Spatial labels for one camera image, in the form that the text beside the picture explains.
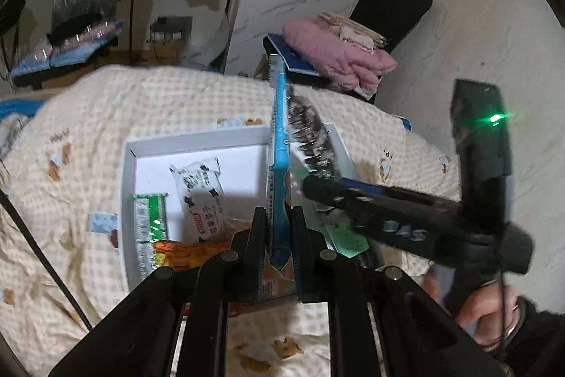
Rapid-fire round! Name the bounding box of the navy blue folder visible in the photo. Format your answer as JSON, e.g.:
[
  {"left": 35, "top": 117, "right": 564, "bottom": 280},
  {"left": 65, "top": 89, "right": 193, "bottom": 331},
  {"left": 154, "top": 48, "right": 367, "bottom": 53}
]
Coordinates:
[{"left": 263, "top": 33, "right": 323, "bottom": 77}]

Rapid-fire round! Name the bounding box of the person's right forearm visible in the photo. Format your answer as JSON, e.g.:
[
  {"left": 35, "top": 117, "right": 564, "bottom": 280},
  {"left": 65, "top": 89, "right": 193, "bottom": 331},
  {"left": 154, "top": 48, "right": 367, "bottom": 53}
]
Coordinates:
[{"left": 499, "top": 306, "right": 565, "bottom": 377}]

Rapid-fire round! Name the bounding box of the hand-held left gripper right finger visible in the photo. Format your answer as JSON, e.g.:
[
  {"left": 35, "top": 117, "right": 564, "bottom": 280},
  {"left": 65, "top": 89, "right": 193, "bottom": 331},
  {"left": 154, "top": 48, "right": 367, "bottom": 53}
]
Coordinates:
[{"left": 289, "top": 206, "right": 506, "bottom": 377}]

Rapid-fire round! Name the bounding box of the folded beige cloth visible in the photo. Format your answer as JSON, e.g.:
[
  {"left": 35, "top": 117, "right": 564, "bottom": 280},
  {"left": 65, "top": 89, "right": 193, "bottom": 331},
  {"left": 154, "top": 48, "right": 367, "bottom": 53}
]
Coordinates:
[{"left": 319, "top": 12, "right": 389, "bottom": 51}]

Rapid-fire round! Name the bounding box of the orange-red snack packet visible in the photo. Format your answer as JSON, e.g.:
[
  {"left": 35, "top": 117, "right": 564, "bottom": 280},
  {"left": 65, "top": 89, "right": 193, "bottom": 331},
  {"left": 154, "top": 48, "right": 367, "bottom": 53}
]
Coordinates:
[{"left": 152, "top": 240, "right": 232, "bottom": 272}]

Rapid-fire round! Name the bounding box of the person's right hand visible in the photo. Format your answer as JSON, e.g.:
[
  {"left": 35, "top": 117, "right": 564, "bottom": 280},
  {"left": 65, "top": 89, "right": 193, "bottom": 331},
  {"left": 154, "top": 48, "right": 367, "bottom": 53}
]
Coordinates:
[{"left": 421, "top": 269, "right": 530, "bottom": 353}]

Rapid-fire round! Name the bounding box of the blue plastic package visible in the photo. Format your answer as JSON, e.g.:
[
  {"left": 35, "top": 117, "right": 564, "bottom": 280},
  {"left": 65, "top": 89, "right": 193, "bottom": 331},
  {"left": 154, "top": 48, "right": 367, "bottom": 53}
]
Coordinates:
[{"left": 11, "top": 20, "right": 125, "bottom": 73}]

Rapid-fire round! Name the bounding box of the metal bracelet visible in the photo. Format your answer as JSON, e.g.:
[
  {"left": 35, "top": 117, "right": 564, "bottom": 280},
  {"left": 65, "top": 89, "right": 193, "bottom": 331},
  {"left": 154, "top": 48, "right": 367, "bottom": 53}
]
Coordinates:
[{"left": 481, "top": 298, "right": 530, "bottom": 349}]

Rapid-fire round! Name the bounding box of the black cable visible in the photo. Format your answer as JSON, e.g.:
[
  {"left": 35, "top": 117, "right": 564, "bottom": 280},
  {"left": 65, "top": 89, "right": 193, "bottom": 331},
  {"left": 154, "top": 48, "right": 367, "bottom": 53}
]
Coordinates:
[{"left": 0, "top": 187, "right": 93, "bottom": 331}]

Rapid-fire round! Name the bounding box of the mint green tube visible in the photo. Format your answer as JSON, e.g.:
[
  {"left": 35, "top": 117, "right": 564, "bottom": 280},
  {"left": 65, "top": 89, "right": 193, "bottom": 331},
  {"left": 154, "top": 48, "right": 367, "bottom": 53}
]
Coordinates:
[{"left": 289, "top": 165, "right": 369, "bottom": 259}]

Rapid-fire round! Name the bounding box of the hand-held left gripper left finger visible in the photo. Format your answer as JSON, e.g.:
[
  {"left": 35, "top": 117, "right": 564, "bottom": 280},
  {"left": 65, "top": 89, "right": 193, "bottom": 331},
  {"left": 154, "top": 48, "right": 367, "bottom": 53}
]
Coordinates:
[{"left": 48, "top": 207, "right": 268, "bottom": 377}]

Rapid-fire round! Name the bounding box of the folded pink fleece blanket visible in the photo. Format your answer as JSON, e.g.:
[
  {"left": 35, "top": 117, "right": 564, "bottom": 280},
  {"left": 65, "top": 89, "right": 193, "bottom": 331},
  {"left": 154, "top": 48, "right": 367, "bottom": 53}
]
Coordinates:
[{"left": 282, "top": 19, "right": 398, "bottom": 92}]

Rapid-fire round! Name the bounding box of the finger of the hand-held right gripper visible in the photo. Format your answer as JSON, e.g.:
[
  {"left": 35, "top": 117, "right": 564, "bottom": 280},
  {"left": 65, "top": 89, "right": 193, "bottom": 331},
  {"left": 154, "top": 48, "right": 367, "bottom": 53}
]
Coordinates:
[
  {"left": 302, "top": 175, "right": 398, "bottom": 207},
  {"left": 315, "top": 202, "right": 386, "bottom": 247}
]

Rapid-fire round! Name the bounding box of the black chair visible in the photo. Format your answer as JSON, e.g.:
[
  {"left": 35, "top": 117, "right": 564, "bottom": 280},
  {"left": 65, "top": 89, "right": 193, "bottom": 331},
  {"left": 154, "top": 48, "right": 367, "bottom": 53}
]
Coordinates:
[{"left": 349, "top": 0, "right": 433, "bottom": 53}]

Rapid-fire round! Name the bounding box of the blue cloth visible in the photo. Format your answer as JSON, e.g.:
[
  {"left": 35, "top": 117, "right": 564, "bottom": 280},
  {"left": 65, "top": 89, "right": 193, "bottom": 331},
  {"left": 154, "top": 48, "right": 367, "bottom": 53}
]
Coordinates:
[{"left": 0, "top": 98, "right": 47, "bottom": 118}]

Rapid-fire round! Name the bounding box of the green striped snack box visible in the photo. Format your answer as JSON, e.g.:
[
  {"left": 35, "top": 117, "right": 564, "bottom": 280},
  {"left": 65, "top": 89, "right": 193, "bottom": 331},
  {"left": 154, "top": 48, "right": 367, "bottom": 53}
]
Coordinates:
[{"left": 132, "top": 192, "right": 171, "bottom": 281}]

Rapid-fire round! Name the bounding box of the small dark shelf box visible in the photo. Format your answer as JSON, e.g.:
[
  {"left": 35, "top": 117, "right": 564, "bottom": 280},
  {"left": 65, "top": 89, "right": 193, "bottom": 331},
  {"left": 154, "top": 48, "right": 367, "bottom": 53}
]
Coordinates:
[{"left": 150, "top": 16, "right": 194, "bottom": 46}]

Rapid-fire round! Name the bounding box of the white cardboard box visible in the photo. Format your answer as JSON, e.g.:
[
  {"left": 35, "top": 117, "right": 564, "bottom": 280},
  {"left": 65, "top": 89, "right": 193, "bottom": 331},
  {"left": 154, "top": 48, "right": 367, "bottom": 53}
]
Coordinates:
[{"left": 119, "top": 122, "right": 356, "bottom": 294}]

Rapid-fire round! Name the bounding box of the white cow-print snack packet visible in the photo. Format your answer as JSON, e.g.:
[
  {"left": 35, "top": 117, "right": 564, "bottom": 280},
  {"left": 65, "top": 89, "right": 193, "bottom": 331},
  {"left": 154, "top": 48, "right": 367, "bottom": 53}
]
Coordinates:
[{"left": 169, "top": 157, "right": 228, "bottom": 243}]

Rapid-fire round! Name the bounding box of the black hanging bag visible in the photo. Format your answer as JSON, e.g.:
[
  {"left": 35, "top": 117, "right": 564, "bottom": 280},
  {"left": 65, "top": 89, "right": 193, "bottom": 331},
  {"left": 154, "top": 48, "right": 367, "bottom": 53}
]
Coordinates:
[{"left": 0, "top": 0, "right": 26, "bottom": 35}]

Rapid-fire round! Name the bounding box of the white crumpled cloth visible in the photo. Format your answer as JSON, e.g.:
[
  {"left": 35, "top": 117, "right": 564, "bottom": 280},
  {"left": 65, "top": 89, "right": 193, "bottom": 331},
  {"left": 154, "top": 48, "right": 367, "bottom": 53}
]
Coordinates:
[{"left": 0, "top": 112, "right": 27, "bottom": 157}]

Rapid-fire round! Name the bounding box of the blue wafer packet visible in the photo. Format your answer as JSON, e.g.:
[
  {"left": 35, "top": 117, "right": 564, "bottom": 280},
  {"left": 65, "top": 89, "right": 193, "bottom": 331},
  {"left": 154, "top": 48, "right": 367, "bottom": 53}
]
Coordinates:
[{"left": 265, "top": 54, "right": 297, "bottom": 272}]

